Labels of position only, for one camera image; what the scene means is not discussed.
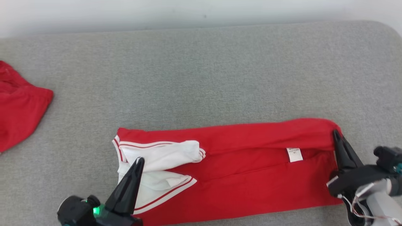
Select red jersey with white sleeves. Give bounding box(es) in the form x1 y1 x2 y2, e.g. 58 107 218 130
112 118 344 226

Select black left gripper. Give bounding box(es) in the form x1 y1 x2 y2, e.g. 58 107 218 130
93 158 145 226

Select red shorts with white stripe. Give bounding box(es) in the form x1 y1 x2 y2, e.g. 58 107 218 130
0 60 54 153

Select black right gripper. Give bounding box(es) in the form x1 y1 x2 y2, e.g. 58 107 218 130
327 129 402 199

